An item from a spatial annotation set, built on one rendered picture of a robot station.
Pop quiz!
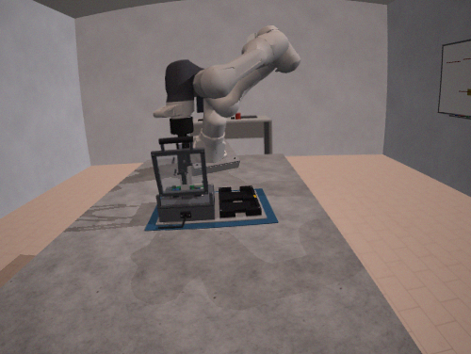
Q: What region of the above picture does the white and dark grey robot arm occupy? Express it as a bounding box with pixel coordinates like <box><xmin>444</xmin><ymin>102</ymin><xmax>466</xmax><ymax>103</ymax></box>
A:
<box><xmin>154</xmin><ymin>25</ymin><xmax>300</xmax><ymax>163</ymax></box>

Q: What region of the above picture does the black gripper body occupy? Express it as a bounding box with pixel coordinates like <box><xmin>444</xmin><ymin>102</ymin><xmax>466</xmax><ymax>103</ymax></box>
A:
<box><xmin>170</xmin><ymin>117</ymin><xmax>194</xmax><ymax>137</ymax></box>

